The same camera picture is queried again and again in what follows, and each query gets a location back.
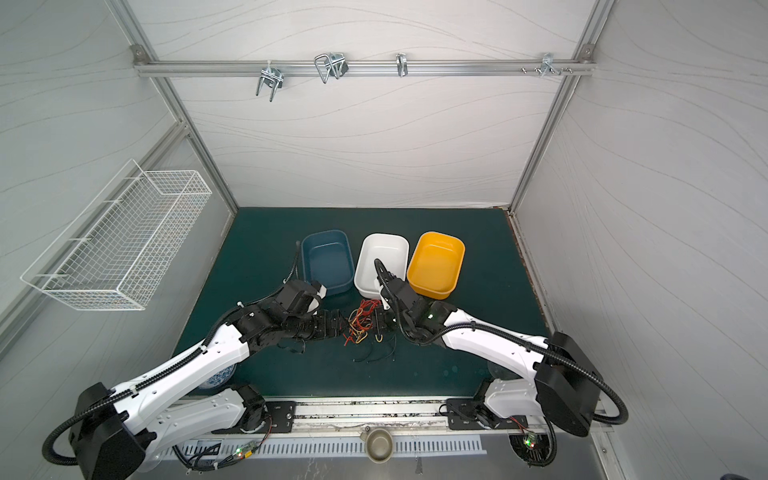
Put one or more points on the white wire basket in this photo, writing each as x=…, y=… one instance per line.
x=114, y=254

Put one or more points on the yellow plastic bin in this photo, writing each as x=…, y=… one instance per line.
x=436, y=264

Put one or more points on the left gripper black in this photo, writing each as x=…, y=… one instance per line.
x=324, y=330

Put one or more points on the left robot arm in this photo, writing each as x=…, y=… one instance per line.
x=115, y=432

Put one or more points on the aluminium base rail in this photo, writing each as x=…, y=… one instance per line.
x=326, y=415

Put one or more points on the blue plastic bin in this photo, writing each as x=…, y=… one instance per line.
x=326, y=258

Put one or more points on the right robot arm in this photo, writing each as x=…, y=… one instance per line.
x=555, y=379

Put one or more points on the small metal cup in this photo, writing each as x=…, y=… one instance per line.
x=378, y=444

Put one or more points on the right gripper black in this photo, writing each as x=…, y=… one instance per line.
x=381, y=322

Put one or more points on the aluminium crossbar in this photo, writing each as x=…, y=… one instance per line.
x=337, y=66

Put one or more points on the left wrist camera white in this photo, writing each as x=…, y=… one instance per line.
x=317, y=296

